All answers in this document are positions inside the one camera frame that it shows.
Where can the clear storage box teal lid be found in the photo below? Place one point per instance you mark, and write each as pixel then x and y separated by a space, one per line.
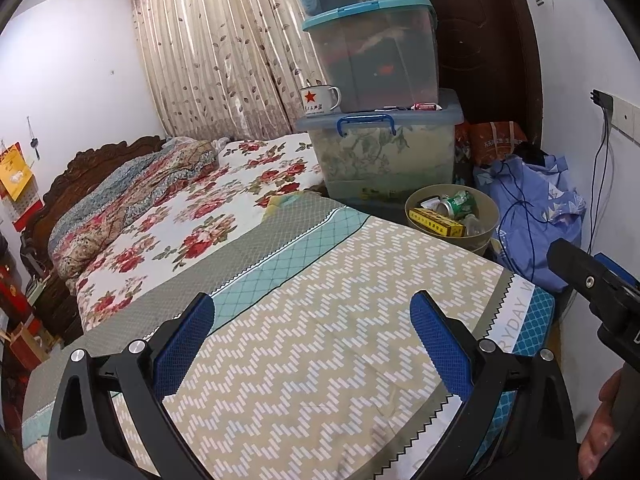
pixel 380 60

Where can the dark wooden nightstand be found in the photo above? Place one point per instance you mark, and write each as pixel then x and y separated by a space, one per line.
pixel 55 305

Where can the patchwork floral quilt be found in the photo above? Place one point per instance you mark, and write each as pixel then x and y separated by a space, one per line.
pixel 125 195

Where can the white red floral bedsheet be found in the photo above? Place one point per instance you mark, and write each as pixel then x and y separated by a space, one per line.
pixel 200 220

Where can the yellow red wall calendar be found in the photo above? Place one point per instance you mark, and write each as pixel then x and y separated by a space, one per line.
pixel 17 172

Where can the white wall socket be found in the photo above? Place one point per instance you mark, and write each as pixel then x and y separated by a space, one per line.
pixel 627 117

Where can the beige leaf-print curtain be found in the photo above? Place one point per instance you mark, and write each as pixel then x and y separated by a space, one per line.
pixel 210 50

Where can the small red white packet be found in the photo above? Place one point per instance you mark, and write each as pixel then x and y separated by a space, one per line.
pixel 425 106

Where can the person's right hand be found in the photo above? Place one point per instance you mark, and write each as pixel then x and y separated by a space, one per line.
pixel 602 425

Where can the carved dark wooden headboard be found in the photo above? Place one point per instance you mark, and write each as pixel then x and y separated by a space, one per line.
pixel 100 157

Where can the dark brown wooden door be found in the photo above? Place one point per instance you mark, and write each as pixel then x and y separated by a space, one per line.
pixel 480 35

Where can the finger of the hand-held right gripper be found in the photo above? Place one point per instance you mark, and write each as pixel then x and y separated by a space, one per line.
pixel 617 266
pixel 580 272

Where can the beige round trash bin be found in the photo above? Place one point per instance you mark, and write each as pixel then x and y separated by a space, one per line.
pixel 492 212

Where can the blue patterned garment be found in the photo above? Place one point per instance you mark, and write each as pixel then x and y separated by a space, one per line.
pixel 540 230

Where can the clear storage box blue latch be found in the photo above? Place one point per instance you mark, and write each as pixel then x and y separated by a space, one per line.
pixel 390 160

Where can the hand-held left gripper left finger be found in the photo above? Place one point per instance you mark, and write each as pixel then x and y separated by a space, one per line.
pixel 185 345

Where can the orange plastic bag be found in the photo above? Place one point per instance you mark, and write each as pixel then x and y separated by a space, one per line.
pixel 495 140

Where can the yellow and brown cardboard box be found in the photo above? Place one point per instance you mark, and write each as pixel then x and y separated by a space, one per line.
pixel 440 222

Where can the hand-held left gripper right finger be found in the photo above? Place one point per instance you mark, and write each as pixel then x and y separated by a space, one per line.
pixel 442 340

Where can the beige chevron blanket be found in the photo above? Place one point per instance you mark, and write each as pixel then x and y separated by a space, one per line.
pixel 310 335

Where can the dark hanging ornament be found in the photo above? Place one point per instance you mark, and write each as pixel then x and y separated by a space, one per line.
pixel 34 142

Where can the brown paper bag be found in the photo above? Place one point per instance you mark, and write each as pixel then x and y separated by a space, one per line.
pixel 27 347

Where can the white enamel mug red star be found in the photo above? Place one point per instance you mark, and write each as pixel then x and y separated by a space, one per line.
pixel 315 100

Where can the green drink can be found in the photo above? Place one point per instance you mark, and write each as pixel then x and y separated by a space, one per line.
pixel 457 204

